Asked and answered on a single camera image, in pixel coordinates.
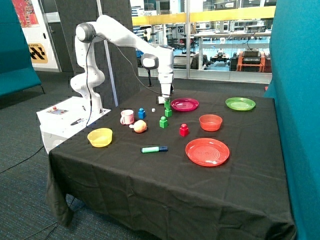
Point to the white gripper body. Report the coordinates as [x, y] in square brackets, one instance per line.
[166, 81]

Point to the small green block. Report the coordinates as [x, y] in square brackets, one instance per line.
[167, 104]

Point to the green block front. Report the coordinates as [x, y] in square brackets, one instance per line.
[163, 122]

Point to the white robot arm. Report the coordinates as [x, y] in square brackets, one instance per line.
[105, 27]

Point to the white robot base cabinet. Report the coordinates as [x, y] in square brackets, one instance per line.
[55, 121]

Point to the green block middle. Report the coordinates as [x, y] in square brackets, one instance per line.
[168, 112]

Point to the magenta plastic plate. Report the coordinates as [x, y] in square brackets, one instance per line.
[184, 104]

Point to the blue block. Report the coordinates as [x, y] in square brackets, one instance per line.
[141, 113]

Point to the red block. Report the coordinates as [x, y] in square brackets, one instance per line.
[184, 130]

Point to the peach toy fruit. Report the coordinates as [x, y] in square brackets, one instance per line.
[139, 126]

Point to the pink mug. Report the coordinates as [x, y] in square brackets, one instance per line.
[127, 117]

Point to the green highlighter marker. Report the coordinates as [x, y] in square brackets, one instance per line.
[154, 149]

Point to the orange plastic bowl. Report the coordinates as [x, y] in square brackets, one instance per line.
[210, 122]

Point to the red plastic plate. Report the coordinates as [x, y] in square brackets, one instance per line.
[207, 152]

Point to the black tablecloth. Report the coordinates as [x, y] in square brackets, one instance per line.
[165, 193]

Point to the green plastic plate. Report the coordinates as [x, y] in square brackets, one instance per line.
[240, 103]

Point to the yellow plastic bowl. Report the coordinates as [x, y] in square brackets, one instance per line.
[100, 137]

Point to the black pen on cabinet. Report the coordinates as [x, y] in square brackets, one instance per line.
[76, 122]

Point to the teal partition right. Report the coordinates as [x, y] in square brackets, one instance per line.
[295, 87]

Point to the teal sofa left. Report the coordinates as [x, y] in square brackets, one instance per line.
[16, 69]

